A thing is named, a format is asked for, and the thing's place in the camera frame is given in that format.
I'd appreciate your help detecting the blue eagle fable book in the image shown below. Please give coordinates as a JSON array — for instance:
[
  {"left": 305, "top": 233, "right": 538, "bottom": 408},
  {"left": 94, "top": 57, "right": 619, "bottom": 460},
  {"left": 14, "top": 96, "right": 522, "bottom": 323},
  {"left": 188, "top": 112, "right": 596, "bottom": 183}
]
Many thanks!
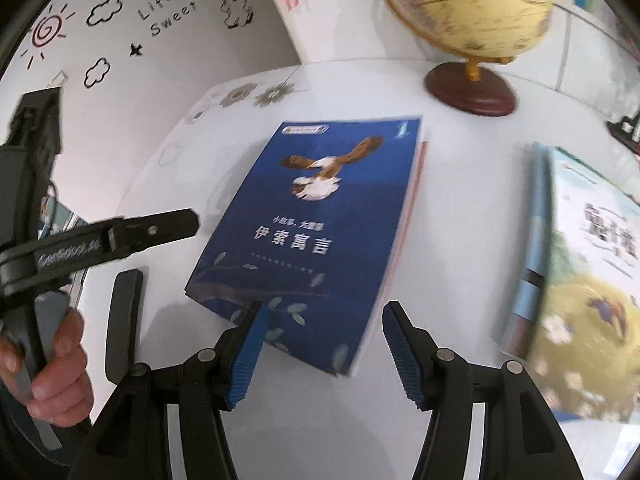
[{"left": 186, "top": 117, "right": 421, "bottom": 376}]

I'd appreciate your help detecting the red poetry book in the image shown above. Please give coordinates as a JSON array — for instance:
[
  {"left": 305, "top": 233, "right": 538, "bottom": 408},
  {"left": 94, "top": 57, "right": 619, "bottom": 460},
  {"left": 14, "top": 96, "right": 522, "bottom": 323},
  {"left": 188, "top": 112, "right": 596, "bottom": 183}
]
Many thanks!
[{"left": 346, "top": 131, "right": 428, "bottom": 377}]

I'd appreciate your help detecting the left hand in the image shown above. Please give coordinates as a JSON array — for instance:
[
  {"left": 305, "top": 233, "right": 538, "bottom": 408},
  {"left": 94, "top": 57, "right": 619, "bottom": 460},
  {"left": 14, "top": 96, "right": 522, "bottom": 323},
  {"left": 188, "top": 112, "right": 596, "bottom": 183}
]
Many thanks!
[{"left": 1, "top": 309, "right": 94, "bottom": 428}]

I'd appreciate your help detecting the black chair armrest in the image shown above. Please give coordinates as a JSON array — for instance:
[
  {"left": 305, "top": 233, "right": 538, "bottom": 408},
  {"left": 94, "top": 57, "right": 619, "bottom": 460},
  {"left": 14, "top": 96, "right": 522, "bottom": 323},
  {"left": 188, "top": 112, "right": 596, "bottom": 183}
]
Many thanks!
[{"left": 105, "top": 269, "right": 144, "bottom": 385}]

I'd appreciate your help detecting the pale white rabbit book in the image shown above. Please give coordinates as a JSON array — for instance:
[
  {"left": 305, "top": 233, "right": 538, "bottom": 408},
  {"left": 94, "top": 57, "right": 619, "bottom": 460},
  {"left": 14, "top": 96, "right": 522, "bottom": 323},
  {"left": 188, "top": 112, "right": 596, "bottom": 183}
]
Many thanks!
[{"left": 526, "top": 148, "right": 639, "bottom": 422}]

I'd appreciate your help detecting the light blue book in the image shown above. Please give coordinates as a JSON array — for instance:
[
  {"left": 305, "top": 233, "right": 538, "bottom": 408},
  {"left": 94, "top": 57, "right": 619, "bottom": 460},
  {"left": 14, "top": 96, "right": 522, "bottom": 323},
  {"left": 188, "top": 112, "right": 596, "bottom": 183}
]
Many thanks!
[{"left": 500, "top": 143, "right": 551, "bottom": 359}]

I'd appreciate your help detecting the yellow desk globe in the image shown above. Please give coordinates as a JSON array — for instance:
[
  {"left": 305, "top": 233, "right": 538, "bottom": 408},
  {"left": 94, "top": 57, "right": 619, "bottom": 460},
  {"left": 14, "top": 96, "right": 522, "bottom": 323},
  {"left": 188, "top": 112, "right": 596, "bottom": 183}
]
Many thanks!
[{"left": 384, "top": 0, "right": 552, "bottom": 117}]

